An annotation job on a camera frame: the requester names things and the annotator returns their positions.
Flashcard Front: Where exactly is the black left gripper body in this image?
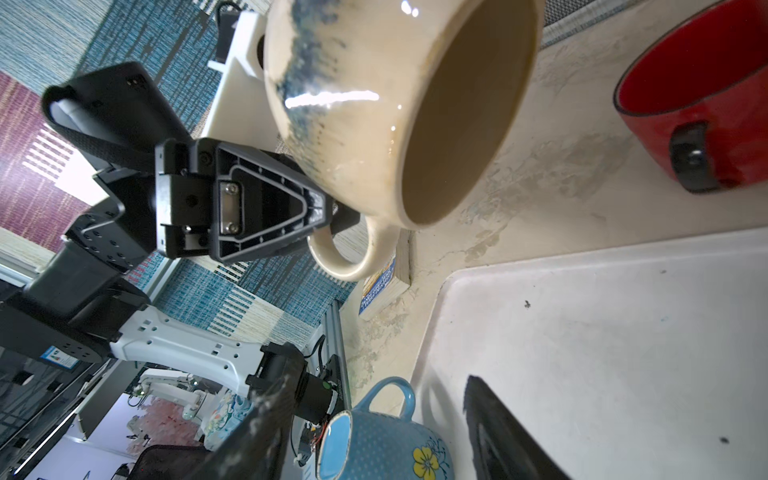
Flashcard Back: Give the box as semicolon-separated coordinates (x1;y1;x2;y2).
154;138;219;260

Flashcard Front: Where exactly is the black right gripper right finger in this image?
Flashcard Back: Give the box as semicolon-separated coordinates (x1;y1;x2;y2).
463;376;569;479

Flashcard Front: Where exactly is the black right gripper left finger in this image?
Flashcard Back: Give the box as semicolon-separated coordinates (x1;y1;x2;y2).
186;359;306;479

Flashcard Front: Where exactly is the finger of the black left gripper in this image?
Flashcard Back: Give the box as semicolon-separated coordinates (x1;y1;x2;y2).
209;142;333;263
328;203;361;236

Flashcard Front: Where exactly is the blue mug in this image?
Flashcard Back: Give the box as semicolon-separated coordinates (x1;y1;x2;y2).
316;376;455;480

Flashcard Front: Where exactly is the beige speckled mug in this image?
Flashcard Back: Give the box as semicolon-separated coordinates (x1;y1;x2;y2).
264;0;545;281

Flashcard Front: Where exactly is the red mug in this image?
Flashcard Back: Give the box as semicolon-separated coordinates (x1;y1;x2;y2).
613;0;767;194

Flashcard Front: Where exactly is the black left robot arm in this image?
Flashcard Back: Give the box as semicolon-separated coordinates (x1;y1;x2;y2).
1;62;360;424

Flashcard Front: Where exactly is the blue book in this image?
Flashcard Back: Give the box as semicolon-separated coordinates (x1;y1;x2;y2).
358;231;411;320

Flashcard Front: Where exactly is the white plastic tray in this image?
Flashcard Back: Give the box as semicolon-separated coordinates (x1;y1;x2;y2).
412;228;767;479

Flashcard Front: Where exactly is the aluminium front rail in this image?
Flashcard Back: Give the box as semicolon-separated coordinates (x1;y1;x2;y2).
321;300;352;416

